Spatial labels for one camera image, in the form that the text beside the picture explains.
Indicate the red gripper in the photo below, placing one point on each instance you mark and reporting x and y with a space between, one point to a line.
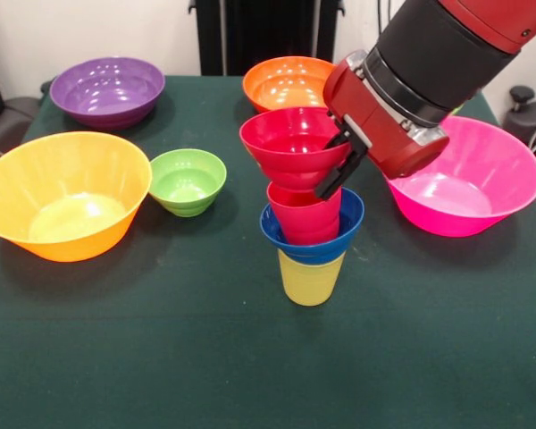
379 125

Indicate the small red bowl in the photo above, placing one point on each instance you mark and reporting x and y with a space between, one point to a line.
290 152

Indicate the small blue bowl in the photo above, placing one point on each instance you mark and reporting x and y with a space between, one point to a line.
350 219

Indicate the red cup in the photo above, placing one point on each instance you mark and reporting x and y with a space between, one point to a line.
306 219

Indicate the orange bowl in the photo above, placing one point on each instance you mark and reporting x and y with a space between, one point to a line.
281 85

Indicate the yellow translucent cup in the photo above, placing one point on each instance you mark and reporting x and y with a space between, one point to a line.
310 281

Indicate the large pink bowl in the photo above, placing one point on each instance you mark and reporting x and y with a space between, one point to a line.
473 187

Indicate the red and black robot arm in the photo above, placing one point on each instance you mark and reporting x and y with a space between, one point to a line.
446 53

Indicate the small green bowl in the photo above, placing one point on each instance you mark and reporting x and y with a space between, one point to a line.
187 183

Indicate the black round base with knob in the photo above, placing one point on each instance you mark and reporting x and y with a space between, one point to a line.
531 120

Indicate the dark green tablecloth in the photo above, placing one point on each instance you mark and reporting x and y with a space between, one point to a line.
268 357

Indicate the purple bowl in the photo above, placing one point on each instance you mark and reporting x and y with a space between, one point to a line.
107 89

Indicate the large yellow-orange bowl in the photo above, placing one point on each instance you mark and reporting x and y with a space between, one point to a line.
67 192

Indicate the small black knob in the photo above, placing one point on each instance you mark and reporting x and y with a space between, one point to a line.
46 87

